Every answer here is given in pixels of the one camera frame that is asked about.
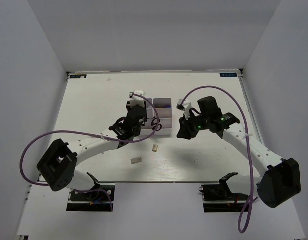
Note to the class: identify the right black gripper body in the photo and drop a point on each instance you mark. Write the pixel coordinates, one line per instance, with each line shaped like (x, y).
(193, 126)

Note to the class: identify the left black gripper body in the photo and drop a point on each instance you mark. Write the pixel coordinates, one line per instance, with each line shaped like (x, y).
(128, 106)

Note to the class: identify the black handled scissors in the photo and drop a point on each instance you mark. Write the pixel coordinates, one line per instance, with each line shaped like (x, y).
(155, 124)

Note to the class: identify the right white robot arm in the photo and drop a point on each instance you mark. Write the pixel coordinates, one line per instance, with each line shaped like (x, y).
(280, 178)

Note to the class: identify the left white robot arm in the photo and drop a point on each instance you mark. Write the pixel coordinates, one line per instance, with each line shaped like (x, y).
(57, 165)

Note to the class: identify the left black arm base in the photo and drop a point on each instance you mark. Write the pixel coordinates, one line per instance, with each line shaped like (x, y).
(100, 201)

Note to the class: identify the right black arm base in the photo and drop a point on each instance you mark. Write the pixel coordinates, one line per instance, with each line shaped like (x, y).
(227, 195)

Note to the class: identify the left white divided container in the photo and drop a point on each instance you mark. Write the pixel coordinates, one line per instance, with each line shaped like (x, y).
(147, 128)

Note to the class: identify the white divided container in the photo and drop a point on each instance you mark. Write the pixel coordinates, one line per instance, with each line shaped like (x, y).
(147, 128)
(165, 115)

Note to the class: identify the yellow eraser with barcode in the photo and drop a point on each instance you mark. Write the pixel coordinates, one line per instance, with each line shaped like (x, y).
(154, 148)

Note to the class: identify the right white divided container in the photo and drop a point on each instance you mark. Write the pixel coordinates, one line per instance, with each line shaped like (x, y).
(165, 115)

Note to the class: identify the grey eraser block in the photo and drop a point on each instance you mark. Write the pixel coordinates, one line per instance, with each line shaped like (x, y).
(136, 160)

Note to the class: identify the right corner label sticker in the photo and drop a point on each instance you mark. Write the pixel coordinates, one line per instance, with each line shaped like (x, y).
(228, 75)

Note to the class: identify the corner label sticker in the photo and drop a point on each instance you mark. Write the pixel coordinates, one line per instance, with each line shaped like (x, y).
(77, 76)
(228, 75)

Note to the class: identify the left corner label sticker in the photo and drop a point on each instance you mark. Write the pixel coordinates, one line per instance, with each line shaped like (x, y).
(77, 76)

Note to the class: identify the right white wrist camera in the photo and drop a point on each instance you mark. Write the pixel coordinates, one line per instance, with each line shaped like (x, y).
(184, 106)

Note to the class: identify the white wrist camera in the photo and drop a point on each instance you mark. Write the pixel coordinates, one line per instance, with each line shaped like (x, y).
(135, 98)
(184, 106)

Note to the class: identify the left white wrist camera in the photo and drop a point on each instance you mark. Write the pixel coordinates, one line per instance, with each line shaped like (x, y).
(135, 98)

